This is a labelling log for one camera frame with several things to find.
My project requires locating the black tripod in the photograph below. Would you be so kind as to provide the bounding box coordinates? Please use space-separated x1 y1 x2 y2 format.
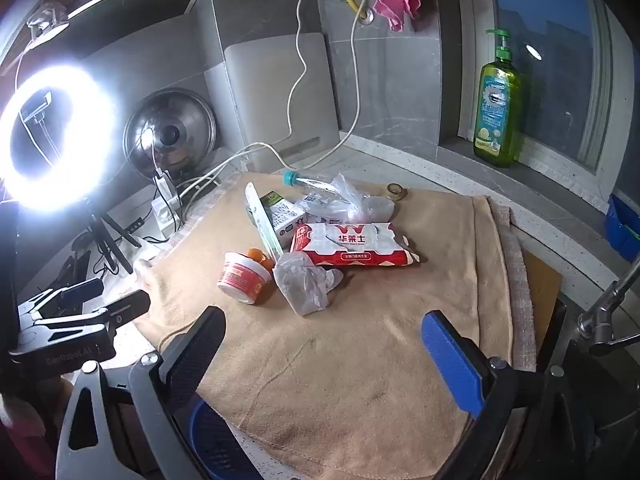
75 210 143 276

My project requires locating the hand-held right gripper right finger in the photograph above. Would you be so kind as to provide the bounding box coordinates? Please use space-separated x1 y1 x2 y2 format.
420 310 598 480

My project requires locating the crumpled white plastic glove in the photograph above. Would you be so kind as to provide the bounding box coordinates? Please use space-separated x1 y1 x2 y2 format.
272 252 346 317

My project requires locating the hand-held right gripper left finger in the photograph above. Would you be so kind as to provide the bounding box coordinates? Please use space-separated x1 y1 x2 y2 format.
52 305 228 480

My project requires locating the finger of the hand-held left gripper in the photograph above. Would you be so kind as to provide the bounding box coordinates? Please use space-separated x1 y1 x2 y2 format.
36 289 152 337
19 277 106 320

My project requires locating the grey cutting board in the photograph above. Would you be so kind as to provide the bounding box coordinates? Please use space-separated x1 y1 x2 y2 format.
222 32 341 171

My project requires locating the white ring light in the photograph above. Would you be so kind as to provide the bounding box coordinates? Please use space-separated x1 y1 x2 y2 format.
0 62 118 211

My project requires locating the steel pot lid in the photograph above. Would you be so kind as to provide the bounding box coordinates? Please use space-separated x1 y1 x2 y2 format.
123 87 217 181

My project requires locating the white charger plug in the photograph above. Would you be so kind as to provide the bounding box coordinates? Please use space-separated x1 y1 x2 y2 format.
154 167 179 206

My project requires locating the tan towel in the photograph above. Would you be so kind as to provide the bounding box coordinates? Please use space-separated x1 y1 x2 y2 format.
132 170 523 473

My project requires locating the white power strip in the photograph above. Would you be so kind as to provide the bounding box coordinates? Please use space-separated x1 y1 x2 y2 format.
152 195 183 241

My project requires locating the clear plastic clip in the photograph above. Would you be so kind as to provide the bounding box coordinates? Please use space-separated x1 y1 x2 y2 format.
27 5 71 43

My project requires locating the brown board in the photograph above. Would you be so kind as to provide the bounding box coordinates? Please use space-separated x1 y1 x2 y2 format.
522 250 564 346

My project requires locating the blue plastic basket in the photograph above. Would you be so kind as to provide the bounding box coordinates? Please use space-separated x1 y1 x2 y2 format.
187 400 273 480

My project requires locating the red tissue packet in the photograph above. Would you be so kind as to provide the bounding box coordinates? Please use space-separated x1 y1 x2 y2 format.
290 221 421 268

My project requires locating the green dish soap bottle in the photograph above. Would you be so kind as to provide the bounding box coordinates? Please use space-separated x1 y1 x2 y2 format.
472 28 526 168

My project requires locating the red and white cup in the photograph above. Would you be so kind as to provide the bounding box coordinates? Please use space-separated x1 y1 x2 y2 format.
216 251 273 306

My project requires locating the metal sink faucet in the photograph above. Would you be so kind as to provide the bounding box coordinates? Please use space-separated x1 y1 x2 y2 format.
575 260 640 356

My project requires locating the person's left forearm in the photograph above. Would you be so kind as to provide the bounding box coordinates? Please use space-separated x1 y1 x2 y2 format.
0 390 63 480

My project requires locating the clear plastic bag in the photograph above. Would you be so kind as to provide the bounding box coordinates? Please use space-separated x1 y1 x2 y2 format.
300 172 396 224

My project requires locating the white cable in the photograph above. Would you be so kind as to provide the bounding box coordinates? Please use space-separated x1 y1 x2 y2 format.
185 7 363 196
170 0 311 211

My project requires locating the clear toothbrush package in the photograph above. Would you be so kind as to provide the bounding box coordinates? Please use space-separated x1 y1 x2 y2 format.
244 182 278 266

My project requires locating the blue plastic box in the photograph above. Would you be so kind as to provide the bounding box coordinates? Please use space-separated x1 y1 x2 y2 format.
605 192 640 263

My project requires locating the clear plastic bottle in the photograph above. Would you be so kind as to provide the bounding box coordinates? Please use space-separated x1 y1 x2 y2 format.
282 170 346 202

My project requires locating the grey checked cloth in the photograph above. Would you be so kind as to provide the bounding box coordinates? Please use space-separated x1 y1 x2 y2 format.
487 197 538 373

